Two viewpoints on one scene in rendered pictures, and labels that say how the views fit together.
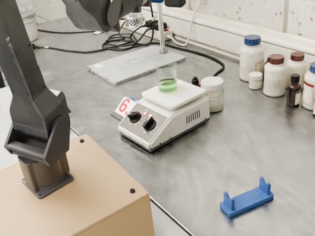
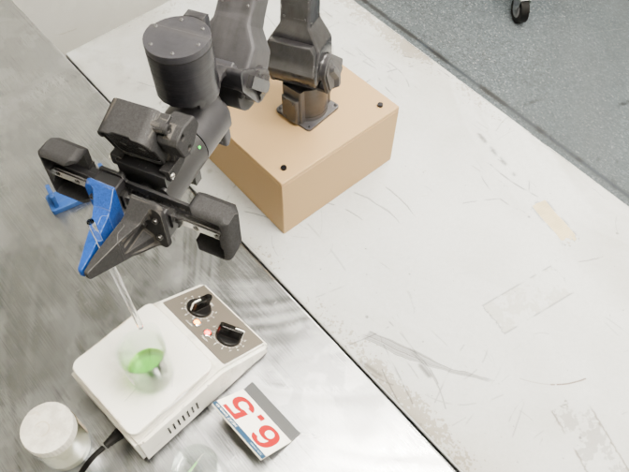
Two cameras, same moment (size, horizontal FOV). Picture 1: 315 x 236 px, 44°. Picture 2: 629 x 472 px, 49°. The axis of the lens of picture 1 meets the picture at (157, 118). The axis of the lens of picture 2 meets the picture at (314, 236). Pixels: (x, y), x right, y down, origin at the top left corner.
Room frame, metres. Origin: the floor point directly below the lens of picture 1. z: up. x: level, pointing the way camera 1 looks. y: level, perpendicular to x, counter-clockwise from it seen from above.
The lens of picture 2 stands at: (1.19, 0.10, 1.74)
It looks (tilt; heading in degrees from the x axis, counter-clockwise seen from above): 57 degrees down; 171
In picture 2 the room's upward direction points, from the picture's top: 1 degrees clockwise
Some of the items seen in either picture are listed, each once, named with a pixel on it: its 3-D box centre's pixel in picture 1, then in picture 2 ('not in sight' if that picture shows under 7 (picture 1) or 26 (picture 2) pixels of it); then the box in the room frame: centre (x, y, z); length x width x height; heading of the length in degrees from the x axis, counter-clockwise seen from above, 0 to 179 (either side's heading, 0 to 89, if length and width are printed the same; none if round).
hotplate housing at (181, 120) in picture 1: (167, 112); (166, 365); (0.86, -0.03, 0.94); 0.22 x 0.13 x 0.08; 128
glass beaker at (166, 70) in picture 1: (166, 77); (148, 360); (0.88, -0.03, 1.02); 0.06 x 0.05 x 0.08; 154
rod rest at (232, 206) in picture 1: (247, 195); (79, 186); (0.55, -0.15, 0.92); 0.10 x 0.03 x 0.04; 113
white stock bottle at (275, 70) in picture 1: (275, 75); not in sight; (0.98, -0.34, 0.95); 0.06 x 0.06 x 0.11
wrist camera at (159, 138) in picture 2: not in sight; (150, 133); (0.80, 0.02, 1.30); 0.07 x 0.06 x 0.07; 60
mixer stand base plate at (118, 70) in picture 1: (136, 62); not in sight; (1.31, 0.05, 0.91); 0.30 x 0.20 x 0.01; 123
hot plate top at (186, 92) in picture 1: (173, 93); (142, 366); (0.87, -0.05, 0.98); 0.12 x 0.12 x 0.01; 38
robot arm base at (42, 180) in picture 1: (45, 165); (305, 94); (0.53, 0.19, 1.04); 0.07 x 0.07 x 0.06; 40
